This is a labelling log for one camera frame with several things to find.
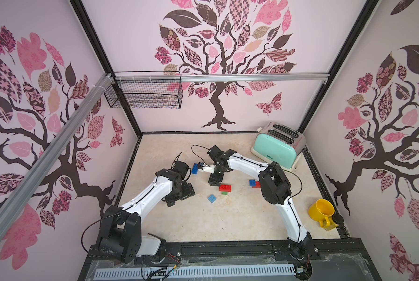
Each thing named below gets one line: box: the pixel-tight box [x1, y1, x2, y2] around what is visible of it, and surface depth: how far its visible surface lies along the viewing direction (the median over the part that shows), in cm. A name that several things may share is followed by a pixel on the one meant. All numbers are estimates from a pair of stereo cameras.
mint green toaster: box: [250, 121, 307, 172], surface depth 97 cm
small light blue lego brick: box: [207, 194, 217, 204], surface depth 91 cm
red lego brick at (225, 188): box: [218, 184, 233, 193], surface depth 90 cm
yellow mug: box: [307, 198, 339, 232], surface depth 80 cm
